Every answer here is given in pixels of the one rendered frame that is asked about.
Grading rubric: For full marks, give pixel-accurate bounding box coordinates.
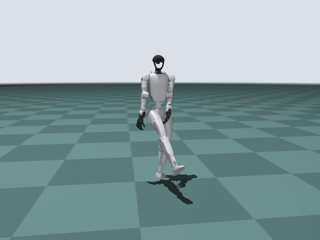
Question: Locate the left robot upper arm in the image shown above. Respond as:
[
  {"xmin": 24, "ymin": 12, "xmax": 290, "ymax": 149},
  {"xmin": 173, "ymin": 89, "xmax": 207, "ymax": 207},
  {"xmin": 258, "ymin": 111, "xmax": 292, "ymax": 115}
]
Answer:
[{"xmin": 166, "ymin": 74, "xmax": 175, "ymax": 98}]

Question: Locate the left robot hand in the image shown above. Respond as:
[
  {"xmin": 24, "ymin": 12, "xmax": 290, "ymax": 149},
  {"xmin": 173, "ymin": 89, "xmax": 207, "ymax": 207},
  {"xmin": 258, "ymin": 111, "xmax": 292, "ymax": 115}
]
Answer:
[{"xmin": 162, "ymin": 108, "xmax": 172, "ymax": 124}]

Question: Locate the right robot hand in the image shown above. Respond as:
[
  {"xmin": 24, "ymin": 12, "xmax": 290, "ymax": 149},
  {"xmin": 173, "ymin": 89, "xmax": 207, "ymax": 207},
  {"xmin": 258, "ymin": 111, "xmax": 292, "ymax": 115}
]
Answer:
[{"xmin": 136, "ymin": 112, "xmax": 146, "ymax": 130}]

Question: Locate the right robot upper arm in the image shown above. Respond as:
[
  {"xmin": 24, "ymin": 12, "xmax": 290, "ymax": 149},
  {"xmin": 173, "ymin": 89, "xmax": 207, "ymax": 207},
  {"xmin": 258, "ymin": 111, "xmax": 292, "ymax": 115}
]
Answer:
[{"xmin": 141, "ymin": 74, "xmax": 150, "ymax": 99}]

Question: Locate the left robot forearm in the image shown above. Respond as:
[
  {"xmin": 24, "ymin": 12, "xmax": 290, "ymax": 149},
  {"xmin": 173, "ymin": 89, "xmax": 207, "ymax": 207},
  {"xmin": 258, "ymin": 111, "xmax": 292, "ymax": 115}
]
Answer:
[{"xmin": 165, "ymin": 93, "xmax": 173, "ymax": 112}]

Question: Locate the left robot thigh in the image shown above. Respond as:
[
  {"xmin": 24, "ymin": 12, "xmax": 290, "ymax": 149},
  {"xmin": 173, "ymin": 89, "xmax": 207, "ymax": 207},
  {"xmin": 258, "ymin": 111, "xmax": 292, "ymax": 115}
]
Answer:
[{"xmin": 159, "ymin": 113, "xmax": 173, "ymax": 151}]

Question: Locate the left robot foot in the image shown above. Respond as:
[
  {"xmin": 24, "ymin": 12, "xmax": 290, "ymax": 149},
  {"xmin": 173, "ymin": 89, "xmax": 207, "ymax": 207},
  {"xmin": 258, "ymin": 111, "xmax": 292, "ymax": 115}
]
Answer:
[{"xmin": 155, "ymin": 172, "xmax": 170, "ymax": 180}]

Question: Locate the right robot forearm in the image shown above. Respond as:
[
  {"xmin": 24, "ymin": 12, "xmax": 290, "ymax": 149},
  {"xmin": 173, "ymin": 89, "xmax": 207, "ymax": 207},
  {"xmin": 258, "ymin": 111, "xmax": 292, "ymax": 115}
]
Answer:
[{"xmin": 139, "ymin": 92, "xmax": 147, "ymax": 116}]

